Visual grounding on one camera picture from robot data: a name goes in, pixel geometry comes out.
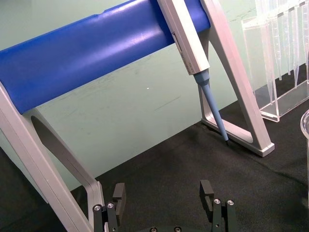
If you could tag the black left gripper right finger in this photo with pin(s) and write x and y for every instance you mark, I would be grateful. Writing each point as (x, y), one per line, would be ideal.
(207, 198)

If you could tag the clear acrylic dropper rack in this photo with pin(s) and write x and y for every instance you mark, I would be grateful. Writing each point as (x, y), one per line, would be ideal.
(263, 72)

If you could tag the white pipette with blue tip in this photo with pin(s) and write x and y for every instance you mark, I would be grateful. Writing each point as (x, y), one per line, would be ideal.
(188, 36)

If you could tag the pipette stand with blue bar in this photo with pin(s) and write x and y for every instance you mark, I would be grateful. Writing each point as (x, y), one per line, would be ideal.
(84, 60)

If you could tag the clear glass beaker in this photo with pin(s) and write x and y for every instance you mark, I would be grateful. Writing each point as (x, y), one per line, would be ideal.
(305, 149)

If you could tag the clear plastic dropper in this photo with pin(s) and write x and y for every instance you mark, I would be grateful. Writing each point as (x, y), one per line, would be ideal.
(296, 60)
(281, 48)
(271, 60)

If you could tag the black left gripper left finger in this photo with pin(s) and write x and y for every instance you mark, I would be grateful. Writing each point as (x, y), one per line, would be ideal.
(119, 200)

